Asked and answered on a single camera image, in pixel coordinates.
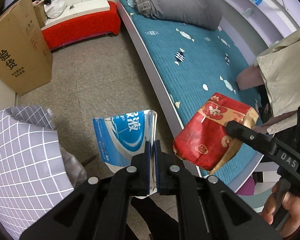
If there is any red brown snack bag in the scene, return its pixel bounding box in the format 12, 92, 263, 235
173, 93, 258, 175

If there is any blue white paper box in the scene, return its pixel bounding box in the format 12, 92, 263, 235
93, 109, 158, 196

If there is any person right hand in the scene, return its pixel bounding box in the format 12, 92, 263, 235
261, 183, 300, 238

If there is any grey checkered tablecloth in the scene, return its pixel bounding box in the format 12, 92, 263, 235
0, 106, 87, 239

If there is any beige jacket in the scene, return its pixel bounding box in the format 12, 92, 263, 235
236, 24, 300, 136

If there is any teal quilted bed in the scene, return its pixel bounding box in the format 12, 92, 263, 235
115, 0, 273, 194

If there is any brown cardboard box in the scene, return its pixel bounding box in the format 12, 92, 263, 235
0, 0, 52, 95

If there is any grey folded blanket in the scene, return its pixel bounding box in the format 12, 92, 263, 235
135, 0, 223, 30

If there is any red covered bench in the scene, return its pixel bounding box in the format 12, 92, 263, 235
42, 0, 121, 51

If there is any white plastic bag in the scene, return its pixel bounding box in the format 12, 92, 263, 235
44, 0, 67, 19

